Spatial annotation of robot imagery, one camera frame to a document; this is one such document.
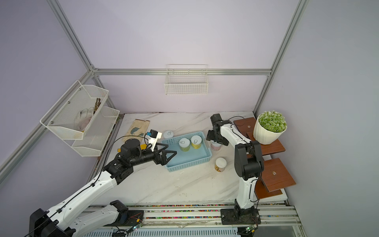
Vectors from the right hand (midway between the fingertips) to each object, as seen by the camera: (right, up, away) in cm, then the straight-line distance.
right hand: (217, 141), depth 97 cm
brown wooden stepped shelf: (+26, -14, -24) cm, 38 cm away
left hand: (-27, -2, -25) cm, 37 cm away
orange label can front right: (0, -12, -10) cm, 16 cm away
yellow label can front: (-14, 0, +1) cm, 14 cm away
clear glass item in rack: (-76, +15, -19) cm, 79 cm away
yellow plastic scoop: (-37, +1, -34) cm, 51 cm away
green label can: (-22, -2, -1) cm, 22 cm away
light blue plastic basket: (-22, -10, -8) cm, 26 cm away
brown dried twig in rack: (-70, +22, -16) cm, 75 cm away
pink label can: (-1, -3, +1) cm, 3 cm away
